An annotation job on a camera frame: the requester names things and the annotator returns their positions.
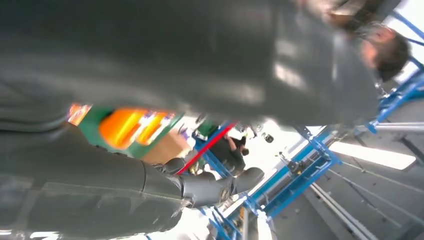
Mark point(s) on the blue metal shelving rack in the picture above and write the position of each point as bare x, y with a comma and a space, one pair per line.
298, 185

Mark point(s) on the ceiling light panel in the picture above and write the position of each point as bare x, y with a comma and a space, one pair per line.
374, 155

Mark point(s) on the person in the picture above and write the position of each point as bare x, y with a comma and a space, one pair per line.
381, 49
228, 155

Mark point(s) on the brown cardboard box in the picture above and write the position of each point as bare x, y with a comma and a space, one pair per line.
165, 150

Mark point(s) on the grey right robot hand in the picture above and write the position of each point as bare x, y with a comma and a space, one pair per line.
165, 56

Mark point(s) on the red pole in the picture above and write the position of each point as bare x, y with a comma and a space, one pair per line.
205, 149

